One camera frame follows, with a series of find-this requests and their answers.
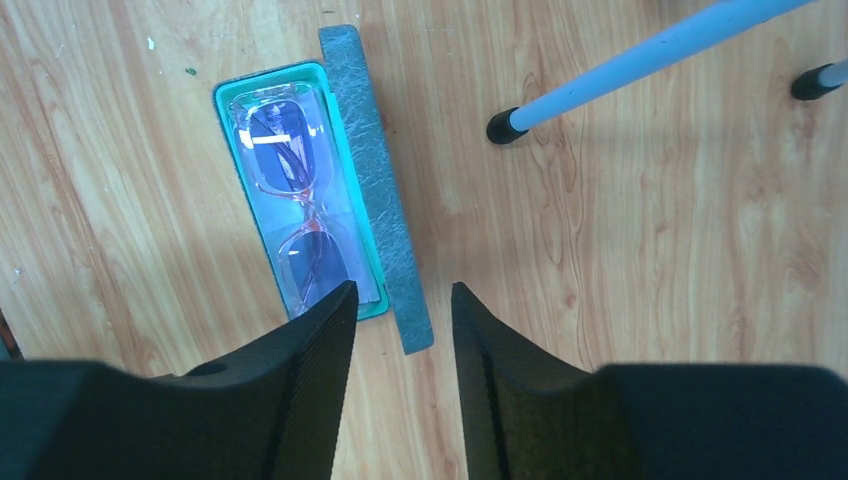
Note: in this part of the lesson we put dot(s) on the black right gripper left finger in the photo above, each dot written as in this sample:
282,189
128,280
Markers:
270,409

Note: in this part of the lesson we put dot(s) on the pink transparent sunglasses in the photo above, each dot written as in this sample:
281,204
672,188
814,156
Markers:
291,192

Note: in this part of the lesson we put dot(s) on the grey tripod stand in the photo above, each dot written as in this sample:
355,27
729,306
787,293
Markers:
714,24

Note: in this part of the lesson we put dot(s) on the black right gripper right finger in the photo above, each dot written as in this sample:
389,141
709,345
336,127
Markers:
529,415

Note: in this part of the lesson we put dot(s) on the light blue cleaning cloth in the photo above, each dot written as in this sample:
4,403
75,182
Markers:
348,218

